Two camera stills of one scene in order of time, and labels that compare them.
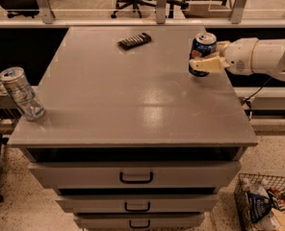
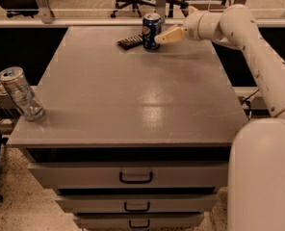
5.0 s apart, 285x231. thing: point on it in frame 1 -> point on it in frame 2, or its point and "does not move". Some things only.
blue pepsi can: x=204 y=45 -> x=151 y=26
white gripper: x=241 y=56 -> x=193 y=28
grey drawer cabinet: x=132 y=141 does not move
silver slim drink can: x=14 y=77 does not move
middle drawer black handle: x=137 y=210 does not move
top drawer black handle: x=136 y=181 does not move
